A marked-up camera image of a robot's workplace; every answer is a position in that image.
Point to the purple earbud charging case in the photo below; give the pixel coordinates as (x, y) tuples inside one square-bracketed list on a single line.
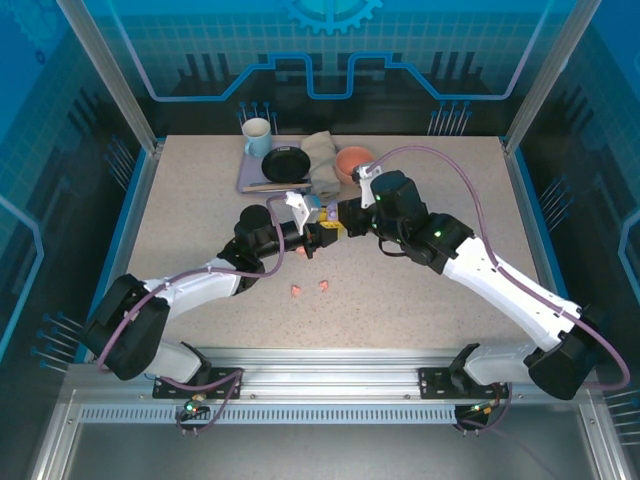
[(331, 210)]

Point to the pink earbud charging case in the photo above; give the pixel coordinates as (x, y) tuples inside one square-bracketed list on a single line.
[(301, 250)]

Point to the pink earbud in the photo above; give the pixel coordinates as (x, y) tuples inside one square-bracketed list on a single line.
[(296, 290), (323, 286)]

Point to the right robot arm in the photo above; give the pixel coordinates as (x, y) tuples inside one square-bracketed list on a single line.
[(515, 295)]

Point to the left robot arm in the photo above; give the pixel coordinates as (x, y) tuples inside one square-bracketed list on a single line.
[(200, 285)]

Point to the wooden chopstick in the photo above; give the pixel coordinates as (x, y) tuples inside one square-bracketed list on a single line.
[(270, 189)]

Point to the lavender tray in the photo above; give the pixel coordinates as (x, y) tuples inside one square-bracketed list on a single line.
[(250, 172)]

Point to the beige folded cloth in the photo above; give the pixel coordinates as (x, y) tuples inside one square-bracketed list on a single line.
[(322, 165)]

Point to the orange cup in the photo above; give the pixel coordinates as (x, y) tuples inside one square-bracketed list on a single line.
[(350, 162)]

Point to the black plate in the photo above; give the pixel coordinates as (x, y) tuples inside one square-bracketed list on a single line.
[(285, 165)]

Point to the light blue mug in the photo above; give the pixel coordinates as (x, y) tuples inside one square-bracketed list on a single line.
[(257, 145)]

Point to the small LED connector board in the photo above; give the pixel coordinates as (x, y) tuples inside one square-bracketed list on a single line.
[(194, 406), (484, 407)]

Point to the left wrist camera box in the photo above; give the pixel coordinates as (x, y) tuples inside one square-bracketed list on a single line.
[(302, 210)]

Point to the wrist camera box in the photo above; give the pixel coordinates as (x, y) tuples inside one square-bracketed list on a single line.
[(364, 175), (302, 210)]

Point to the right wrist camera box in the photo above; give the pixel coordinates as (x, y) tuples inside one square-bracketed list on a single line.
[(364, 175)]

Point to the aluminium table side rail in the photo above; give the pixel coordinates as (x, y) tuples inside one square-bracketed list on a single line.
[(136, 215), (529, 215)]

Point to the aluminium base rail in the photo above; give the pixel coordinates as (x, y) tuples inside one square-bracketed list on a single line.
[(330, 375)]

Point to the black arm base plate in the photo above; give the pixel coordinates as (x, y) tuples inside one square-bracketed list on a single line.
[(227, 382), (435, 382)]

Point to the aluminium frame post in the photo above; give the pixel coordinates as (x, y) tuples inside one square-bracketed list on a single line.
[(546, 75), (114, 75)]

